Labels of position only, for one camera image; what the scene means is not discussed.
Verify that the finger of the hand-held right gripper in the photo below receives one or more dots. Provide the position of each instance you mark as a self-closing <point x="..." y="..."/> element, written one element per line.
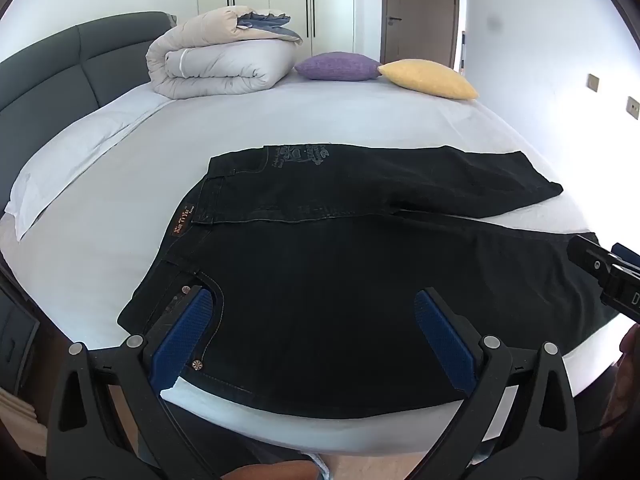
<point x="590" y="256"/>
<point x="627" y="251"/>

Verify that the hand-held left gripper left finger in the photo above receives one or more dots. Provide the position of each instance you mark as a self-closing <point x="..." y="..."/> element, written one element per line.
<point x="181" y="336"/>

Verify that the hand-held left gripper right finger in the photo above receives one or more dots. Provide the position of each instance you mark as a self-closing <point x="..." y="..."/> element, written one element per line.
<point x="445" y="340"/>

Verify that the black denim pants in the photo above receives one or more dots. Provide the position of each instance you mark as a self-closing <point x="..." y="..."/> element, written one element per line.
<point x="325" y="285"/>

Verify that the person's right forearm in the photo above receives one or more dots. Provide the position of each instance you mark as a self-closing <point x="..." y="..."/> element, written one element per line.
<point x="620" y="400"/>

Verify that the person's right hand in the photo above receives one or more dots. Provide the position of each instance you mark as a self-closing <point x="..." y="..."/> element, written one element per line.
<point x="631" y="341"/>

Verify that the dark nightstand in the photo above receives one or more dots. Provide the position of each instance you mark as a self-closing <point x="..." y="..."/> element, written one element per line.
<point x="17" y="330"/>

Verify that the white pillow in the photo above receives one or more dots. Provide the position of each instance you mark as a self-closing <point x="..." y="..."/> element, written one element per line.
<point x="75" y="160"/>

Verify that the yellow cushion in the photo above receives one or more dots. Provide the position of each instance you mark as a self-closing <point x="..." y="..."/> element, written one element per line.
<point x="427" y="77"/>

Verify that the bed with white sheet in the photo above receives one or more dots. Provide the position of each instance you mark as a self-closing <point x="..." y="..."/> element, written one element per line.
<point x="325" y="115"/>

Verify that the folded beige duvet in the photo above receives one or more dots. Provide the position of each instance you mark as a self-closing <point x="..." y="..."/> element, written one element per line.
<point x="220" y="62"/>

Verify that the purple cushion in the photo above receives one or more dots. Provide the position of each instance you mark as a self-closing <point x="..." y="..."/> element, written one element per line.
<point x="337" y="66"/>

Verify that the grey padded headboard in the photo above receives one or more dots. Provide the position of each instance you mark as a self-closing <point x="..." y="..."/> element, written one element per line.
<point x="50" y="70"/>

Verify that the brown door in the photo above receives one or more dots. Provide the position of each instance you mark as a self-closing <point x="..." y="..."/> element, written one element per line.
<point x="420" y="10"/>

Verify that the wall socket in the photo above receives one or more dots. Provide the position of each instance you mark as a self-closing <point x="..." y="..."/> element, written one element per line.
<point x="633" y="108"/>
<point x="593" y="83"/>

